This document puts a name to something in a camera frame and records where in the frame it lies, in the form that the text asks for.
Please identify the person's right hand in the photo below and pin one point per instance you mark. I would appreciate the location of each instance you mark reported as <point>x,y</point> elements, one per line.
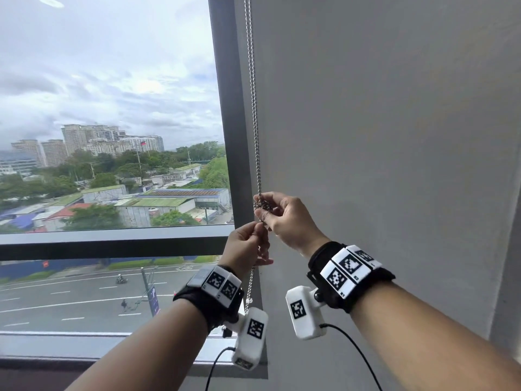
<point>293,223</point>

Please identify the person's left hand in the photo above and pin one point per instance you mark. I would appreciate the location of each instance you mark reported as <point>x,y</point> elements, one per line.
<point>240,250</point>

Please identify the person's left thumb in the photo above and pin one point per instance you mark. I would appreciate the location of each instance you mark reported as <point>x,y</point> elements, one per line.
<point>254,228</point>

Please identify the person's right thumb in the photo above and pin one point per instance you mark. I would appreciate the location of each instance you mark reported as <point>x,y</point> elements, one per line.
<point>273,197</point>

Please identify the person's right forearm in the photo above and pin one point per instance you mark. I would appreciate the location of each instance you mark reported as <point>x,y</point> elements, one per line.
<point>427,342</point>

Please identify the person's left forearm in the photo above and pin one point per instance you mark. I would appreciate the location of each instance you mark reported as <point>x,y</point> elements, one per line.
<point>150,354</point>

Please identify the black wristband with marker tiles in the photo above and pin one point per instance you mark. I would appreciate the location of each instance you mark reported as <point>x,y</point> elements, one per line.
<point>213,295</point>
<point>350,276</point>

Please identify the grey roller blind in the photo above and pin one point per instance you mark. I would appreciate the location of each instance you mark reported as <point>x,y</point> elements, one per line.
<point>386,138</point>

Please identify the dark grey window frame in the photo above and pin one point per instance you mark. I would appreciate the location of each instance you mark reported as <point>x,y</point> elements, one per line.
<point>228,118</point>

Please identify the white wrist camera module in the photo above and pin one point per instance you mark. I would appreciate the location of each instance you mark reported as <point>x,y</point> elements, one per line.
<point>304,313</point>
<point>252,337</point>

